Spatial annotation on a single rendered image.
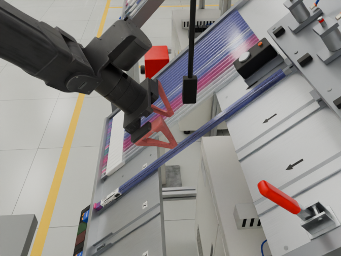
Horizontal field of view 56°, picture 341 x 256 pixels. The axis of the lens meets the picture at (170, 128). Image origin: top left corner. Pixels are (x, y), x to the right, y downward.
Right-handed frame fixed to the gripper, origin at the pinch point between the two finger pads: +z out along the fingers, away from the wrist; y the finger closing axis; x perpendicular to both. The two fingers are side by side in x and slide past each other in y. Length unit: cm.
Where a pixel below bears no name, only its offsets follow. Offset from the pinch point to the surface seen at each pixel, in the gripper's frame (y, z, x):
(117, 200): -2.4, 5.1, 21.8
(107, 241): -11.7, 4.9, 23.6
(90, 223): -6.3, 2.8, 27.8
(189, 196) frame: 36, 55, 39
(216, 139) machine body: 35, 37, 11
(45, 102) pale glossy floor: 158, 12, 133
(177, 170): 78, 76, 61
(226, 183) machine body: 14.0, 36.5, 10.6
